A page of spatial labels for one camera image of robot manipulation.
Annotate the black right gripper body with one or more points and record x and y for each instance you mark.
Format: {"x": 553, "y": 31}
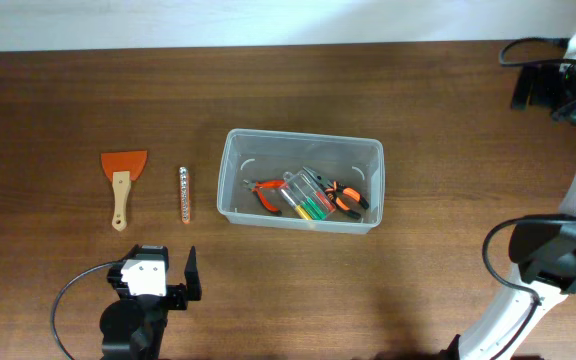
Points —
{"x": 569, "y": 93}

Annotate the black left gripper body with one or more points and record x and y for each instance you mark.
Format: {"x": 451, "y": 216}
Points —
{"x": 177, "y": 297}

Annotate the red small cutting pliers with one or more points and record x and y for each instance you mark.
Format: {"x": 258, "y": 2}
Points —
{"x": 258, "y": 188}

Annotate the clear screwdriver set case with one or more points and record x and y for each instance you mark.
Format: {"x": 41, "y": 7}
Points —
{"x": 305, "y": 196}

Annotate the orange black long-nose pliers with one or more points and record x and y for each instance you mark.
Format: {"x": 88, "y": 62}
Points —
{"x": 335, "y": 190}

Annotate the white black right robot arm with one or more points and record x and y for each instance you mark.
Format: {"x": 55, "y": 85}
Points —
{"x": 532, "y": 257}

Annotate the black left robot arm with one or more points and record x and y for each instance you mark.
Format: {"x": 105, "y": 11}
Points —
{"x": 133, "y": 326}

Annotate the clear plastic container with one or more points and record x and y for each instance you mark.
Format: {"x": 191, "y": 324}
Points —
{"x": 260, "y": 155}

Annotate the orange socket bit holder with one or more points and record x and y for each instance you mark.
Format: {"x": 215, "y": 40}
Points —
{"x": 184, "y": 189}

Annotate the orange scraper wooden handle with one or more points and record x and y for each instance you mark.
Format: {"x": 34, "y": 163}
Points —
{"x": 122, "y": 169}

